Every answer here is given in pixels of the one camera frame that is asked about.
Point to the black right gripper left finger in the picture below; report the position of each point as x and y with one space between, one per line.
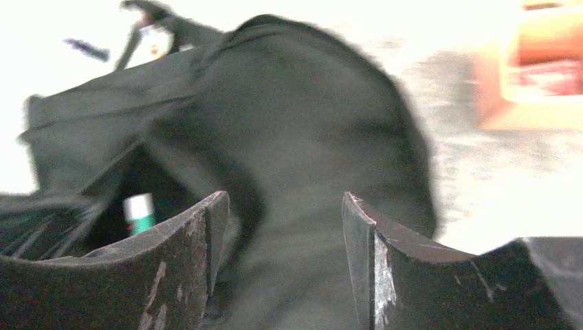
158 279

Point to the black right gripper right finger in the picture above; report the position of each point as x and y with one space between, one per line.
403 280

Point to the green white glue stick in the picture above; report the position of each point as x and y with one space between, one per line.
139 213

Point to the black student backpack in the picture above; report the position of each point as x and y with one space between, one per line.
283 117

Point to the dark blue pen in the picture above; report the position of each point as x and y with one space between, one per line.
88 49

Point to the white red staples box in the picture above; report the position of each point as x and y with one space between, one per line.
555 78

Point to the orange plastic desk organizer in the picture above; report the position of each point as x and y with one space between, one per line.
527 33

